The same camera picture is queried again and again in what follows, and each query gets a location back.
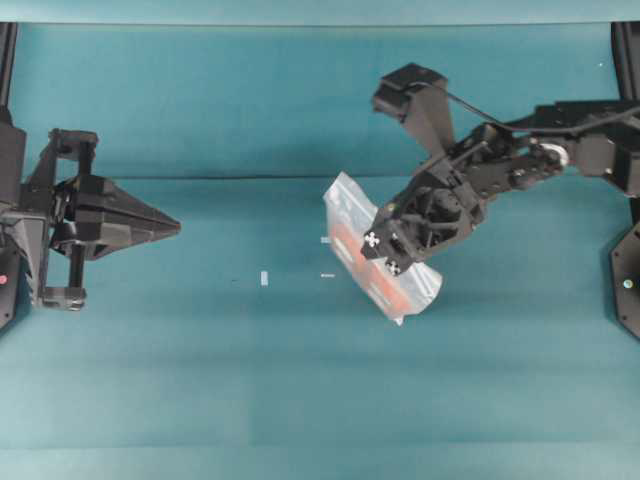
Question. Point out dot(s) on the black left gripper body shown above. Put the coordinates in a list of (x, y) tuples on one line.
[(42, 208)]

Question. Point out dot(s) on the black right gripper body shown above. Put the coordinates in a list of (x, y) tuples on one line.
[(440, 206)]

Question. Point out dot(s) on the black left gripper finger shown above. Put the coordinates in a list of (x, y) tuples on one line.
[(99, 199), (106, 239)]

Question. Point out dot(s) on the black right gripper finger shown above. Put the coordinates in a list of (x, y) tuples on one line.
[(400, 258), (381, 240)]

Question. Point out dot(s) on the clear zip bag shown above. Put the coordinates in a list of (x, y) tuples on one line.
[(349, 213)]

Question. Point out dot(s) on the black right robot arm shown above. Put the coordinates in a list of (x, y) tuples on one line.
[(598, 138)]

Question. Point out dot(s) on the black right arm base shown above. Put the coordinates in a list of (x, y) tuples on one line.
[(624, 259)]

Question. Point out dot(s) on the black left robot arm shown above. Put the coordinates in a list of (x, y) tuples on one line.
[(13, 145)]

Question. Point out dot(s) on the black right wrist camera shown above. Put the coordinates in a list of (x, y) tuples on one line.
[(416, 97)]

